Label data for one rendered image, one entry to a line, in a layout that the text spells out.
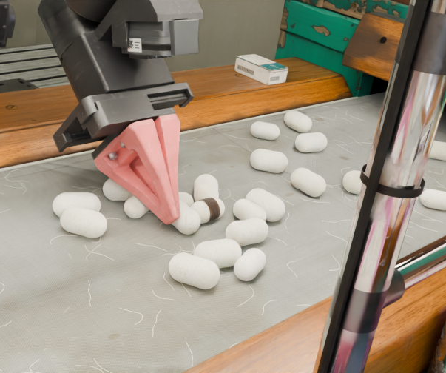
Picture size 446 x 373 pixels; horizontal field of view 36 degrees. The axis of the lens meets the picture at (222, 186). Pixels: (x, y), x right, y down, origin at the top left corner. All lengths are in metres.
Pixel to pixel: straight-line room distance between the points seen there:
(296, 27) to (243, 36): 1.14
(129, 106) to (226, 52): 1.71
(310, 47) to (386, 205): 0.74
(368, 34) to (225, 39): 1.34
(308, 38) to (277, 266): 0.55
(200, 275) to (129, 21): 0.19
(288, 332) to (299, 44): 0.67
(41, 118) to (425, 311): 0.39
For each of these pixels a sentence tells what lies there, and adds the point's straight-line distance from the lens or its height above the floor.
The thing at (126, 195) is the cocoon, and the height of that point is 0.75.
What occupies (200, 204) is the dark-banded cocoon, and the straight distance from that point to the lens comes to 0.55.
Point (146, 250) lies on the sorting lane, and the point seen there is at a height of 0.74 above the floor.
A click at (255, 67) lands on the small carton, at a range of 0.87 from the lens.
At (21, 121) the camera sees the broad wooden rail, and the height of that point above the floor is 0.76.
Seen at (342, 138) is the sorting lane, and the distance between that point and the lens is 0.80.
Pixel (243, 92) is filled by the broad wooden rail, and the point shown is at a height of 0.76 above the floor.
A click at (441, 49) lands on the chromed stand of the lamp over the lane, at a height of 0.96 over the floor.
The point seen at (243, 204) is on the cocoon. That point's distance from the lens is 0.56.
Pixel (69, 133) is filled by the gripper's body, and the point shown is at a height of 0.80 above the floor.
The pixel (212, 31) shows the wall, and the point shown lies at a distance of 2.25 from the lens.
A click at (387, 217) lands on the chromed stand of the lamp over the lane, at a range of 0.29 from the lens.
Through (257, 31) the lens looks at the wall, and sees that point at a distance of 2.13.
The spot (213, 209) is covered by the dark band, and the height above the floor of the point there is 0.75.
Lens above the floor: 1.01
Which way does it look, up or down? 25 degrees down
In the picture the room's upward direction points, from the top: 9 degrees clockwise
